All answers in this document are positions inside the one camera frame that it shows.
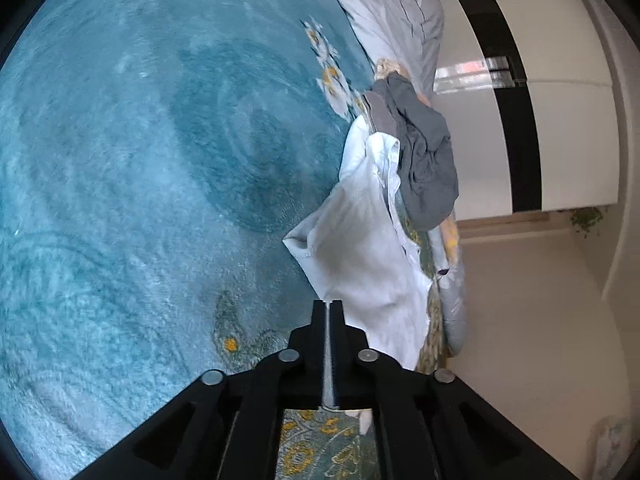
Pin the blue floral fleece blanket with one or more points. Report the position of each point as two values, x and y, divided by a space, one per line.
125 160

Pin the grey sweatshirt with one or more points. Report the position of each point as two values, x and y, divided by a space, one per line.
425 170

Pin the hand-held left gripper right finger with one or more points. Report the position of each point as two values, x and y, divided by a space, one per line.
340 345

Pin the light blue printed t-shirt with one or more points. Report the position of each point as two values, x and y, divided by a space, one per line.
360 240

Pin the white and black wardrobe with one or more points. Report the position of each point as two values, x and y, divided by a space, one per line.
565 135

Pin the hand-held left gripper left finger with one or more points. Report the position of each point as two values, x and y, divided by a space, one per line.
316 340

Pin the green plant wall sticker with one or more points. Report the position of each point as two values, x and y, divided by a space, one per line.
590 217

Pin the grey-blue floral duvet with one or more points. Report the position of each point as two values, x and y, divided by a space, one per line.
400 15

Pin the pale floral cloth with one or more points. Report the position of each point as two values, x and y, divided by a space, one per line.
612 450

